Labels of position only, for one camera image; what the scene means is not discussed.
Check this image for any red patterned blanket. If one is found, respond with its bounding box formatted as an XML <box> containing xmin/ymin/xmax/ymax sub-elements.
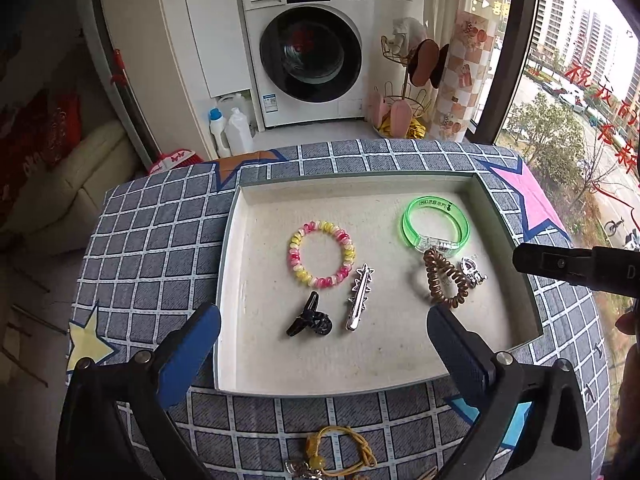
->
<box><xmin>0</xmin><ymin>90</ymin><xmax>61</xmax><ymax>226</ymax></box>

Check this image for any silver metal charm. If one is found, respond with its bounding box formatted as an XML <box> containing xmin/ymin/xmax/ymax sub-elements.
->
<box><xmin>460</xmin><ymin>256</ymin><xmax>488</xmax><ymax>288</ymax></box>

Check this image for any person's right hand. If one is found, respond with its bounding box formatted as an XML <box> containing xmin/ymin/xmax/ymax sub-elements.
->
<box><xmin>611</xmin><ymin>305</ymin><xmax>640</xmax><ymax>411</ymax></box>

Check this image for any silver spiked hair clip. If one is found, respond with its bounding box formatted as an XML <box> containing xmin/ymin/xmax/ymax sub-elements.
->
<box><xmin>345</xmin><ymin>262</ymin><xmax>376</xmax><ymax>332</ymax></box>

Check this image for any white detergent jug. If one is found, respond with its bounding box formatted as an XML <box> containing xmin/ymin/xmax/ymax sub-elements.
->
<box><xmin>225</xmin><ymin>107</ymin><xmax>254</xmax><ymax>156</ymax></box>

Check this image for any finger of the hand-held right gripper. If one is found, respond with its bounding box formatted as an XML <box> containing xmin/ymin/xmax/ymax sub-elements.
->
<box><xmin>512</xmin><ymin>242</ymin><xmax>640</xmax><ymax>295</ymax></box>

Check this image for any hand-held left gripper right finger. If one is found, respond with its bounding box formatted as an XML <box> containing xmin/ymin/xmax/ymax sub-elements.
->
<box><xmin>426</xmin><ymin>304</ymin><xmax>593</xmax><ymax>480</ymax></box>

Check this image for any black hair claw clip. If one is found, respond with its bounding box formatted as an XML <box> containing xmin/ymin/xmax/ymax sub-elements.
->
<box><xmin>286</xmin><ymin>291</ymin><xmax>335</xmax><ymax>338</ymax></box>

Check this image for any white blue-capped detergent bottle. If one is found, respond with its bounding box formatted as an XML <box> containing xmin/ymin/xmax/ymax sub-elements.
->
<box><xmin>208</xmin><ymin>108</ymin><xmax>232</xmax><ymax>158</ymax></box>

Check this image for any yellow cord hair tie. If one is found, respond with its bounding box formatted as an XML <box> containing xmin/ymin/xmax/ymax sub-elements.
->
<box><xmin>306</xmin><ymin>426</ymin><xmax>378</xmax><ymax>472</ymax></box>

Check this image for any red hanging door ornament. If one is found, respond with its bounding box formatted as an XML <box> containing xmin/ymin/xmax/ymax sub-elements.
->
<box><xmin>111</xmin><ymin>50</ymin><xmax>128</xmax><ymax>88</ymax></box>

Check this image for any white cloth on rack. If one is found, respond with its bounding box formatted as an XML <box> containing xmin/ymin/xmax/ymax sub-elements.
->
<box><xmin>392</xmin><ymin>16</ymin><xmax>428</xmax><ymax>51</ymax></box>

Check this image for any white washing machine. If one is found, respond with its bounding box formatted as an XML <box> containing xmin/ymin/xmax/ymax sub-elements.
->
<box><xmin>239</xmin><ymin>0</ymin><xmax>377</xmax><ymax>128</ymax></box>

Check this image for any pink patterned floor slipper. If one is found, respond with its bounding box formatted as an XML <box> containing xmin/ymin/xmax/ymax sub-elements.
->
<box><xmin>147</xmin><ymin>147</ymin><xmax>206</xmax><ymax>176</ymax></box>

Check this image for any dark brown slipper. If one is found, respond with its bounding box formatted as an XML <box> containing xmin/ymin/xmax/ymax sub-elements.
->
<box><xmin>435</xmin><ymin>42</ymin><xmax>452</xmax><ymax>88</ymax></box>

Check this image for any green translucent bracelet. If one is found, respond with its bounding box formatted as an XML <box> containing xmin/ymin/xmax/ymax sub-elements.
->
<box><xmin>401</xmin><ymin>195</ymin><xmax>471</xmax><ymax>253</ymax></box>

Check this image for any white tall cabinet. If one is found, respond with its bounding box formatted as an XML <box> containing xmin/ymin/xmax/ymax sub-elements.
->
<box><xmin>177</xmin><ymin>0</ymin><xmax>258</xmax><ymax>98</ymax></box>

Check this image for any rolled checked pink mat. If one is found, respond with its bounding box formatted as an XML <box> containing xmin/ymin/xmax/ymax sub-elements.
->
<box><xmin>430</xmin><ymin>10</ymin><xmax>496</xmax><ymax>143</ymax></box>

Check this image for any shallow grey cardboard tray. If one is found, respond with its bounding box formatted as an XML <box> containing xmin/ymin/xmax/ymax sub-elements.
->
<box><xmin>214</xmin><ymin>170</ymin><xmax>545</xmax><ymax>398</ymax></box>

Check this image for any gold wire slipper rack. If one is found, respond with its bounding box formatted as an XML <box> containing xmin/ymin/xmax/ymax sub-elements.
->
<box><xmin>370</xmin><ymin>30</ymin><xmax>451</xmax><ymax>141</ymax></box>

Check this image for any silver metal ornament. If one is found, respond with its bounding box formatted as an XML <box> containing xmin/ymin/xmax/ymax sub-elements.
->
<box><xmin>285</xmin><ymin>457</ymin><xmax>326</xmax><ymax>480</ymax></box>

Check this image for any black sliding door frame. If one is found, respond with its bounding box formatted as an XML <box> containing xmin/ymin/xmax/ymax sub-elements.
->
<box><xmin>75</xmin><ymin>0</ymin><xmax>166</xmax><ymax>171</ymax></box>

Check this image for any black window frame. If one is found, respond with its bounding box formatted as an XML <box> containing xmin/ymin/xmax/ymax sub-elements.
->
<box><xmin>472</xmin><ymin>0</ymin><xmax>546</xmax><ymax>146</ymax></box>

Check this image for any window with red decals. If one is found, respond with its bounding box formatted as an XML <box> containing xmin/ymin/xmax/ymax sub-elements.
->
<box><xmin>495</xmin><ymin>0</ymin><xmax>640</xmax><ymax>311</ymax></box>

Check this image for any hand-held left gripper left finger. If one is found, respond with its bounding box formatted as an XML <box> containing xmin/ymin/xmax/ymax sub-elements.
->
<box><xmin>55</xmin><ymin>302</ymin><xmax>222</xmax><ymax>480</ymax></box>

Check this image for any yellow slipper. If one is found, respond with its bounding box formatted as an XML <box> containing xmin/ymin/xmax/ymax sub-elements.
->
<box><xmin>377</xmin><ymin>117</ymin><xmax>428</xmax><ymax>141</ymax></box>

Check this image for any pink yellow coil hair tie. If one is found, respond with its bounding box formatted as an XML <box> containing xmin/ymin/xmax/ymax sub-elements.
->
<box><xmin>287</xmin><ymin>220</ymin><xmax>357</xmax><ymax>290</ymax></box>

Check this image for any brown coil hair tie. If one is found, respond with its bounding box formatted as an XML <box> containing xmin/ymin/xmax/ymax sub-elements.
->
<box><xmin>422</xmin><ymin>247</ymin><xmax>473</xmax><ymax>309</ymax></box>

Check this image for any translucent detergent jug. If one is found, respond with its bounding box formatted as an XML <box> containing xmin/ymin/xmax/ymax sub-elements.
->
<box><xmin>220</xmin><ymin>92</ymin><xmax>251</xmax><ymax>116</ymax></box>

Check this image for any grey checked star tablecloth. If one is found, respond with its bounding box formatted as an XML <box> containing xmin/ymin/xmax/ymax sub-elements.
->
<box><xmin>65</xmin><ymin>139</ymin><xmax>613</xmax><ymax>480</ymax></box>

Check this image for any red cushion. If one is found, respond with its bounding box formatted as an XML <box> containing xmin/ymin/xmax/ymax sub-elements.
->
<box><xmin>47</xmin><ymin>92</ymin><xmax>83</xmax><ymax>166</ymax></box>

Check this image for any cream sofa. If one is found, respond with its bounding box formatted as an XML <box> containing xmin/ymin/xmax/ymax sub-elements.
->
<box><xmin>0</xmin><ymin>120</ymin><xmax>141</xmax><ymax>251</ymax></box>

